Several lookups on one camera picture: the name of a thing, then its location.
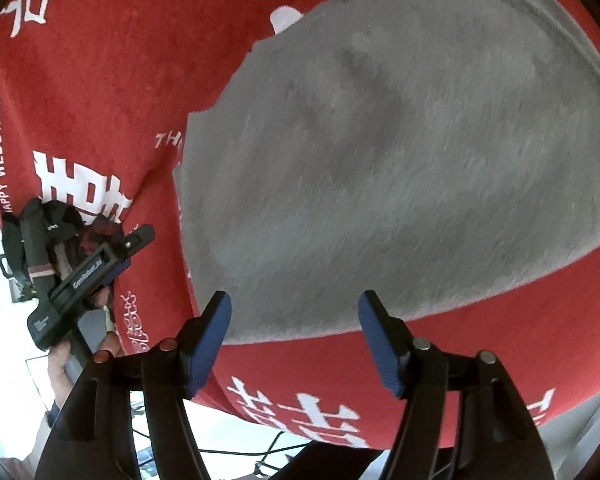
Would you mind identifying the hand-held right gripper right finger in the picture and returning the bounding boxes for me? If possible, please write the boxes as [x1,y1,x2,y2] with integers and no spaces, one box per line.
[358,291,556,480]

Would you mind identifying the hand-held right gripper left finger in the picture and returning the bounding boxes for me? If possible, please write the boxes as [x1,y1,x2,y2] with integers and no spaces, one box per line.
[32,291,232,480]

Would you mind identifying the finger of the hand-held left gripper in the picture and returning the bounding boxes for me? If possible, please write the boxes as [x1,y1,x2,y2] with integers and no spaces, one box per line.
[97,224,157,286]

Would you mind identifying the grey sweater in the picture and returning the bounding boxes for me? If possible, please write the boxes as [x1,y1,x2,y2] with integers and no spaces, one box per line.
[172,0,600,347]

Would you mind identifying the person's left hand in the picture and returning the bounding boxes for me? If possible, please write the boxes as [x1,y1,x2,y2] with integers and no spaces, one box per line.
[46,285,123,406]

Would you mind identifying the red printed blanket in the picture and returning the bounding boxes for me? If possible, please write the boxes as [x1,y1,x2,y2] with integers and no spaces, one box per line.
[0,0,600,450]

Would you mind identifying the black cable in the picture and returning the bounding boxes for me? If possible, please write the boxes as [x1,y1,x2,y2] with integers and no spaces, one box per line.
[197,430,301,463]

